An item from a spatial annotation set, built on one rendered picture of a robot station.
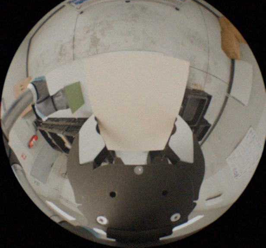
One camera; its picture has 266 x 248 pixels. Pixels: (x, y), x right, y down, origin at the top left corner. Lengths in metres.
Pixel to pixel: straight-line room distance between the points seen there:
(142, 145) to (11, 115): 0.50
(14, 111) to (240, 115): 3.07
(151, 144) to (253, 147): 2.57
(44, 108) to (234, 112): 3.12
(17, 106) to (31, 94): 0.11
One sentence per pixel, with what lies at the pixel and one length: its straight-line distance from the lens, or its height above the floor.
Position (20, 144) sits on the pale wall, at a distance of 3.60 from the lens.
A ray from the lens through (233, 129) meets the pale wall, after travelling 2.70.
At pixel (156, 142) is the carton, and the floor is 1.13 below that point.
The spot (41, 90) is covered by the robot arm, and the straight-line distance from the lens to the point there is 0.55.
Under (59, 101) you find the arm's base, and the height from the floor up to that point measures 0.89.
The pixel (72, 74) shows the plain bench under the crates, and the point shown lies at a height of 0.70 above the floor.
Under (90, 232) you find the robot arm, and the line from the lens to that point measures 0.28.
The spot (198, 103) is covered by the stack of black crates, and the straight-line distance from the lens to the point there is 1.13.
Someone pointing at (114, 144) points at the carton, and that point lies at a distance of 0.15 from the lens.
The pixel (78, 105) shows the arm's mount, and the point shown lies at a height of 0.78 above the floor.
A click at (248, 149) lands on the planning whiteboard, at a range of 2.65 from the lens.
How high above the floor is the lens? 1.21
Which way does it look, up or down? 57 degrees down
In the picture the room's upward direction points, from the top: 180 degrees clockwise
